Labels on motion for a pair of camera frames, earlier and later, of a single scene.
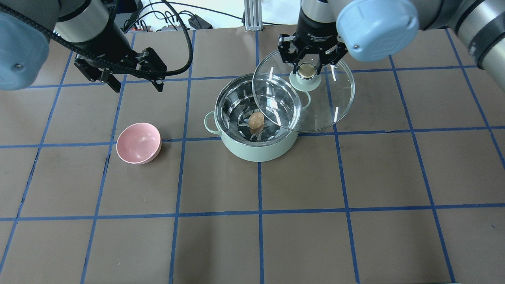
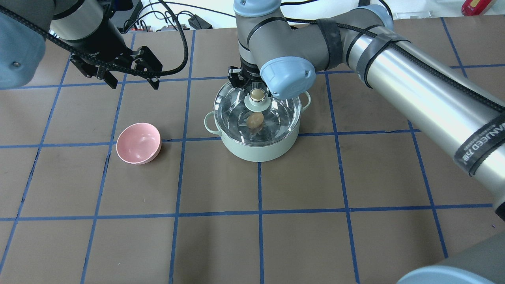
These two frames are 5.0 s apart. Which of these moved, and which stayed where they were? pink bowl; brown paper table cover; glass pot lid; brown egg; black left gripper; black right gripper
Moved: glass pot lid; black right gripper
Stayed: brown egg; black left gripper; pink bowl; brown paper table cover
